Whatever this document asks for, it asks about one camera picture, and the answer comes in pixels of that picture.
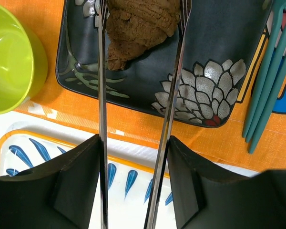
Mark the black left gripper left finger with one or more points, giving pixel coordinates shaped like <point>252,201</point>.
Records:
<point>57,194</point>

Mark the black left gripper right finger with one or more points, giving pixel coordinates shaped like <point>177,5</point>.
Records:
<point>207,196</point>

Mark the silver metal tongs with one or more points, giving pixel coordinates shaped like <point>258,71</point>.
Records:
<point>153,204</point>

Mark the brown croissant bread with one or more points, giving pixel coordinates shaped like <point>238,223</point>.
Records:
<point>135,26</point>

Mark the white blue-patterned rectangular plate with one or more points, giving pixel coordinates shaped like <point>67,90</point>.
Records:
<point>129,184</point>

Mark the orange cartoon placemat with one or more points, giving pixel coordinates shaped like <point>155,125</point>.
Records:
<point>224,144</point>

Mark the teal plastic spoon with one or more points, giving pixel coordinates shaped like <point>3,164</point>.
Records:
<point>276,78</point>

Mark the green small bowl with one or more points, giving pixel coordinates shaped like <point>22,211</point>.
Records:
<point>23,62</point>

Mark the black floral square plate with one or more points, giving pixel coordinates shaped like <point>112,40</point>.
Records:
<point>220,42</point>

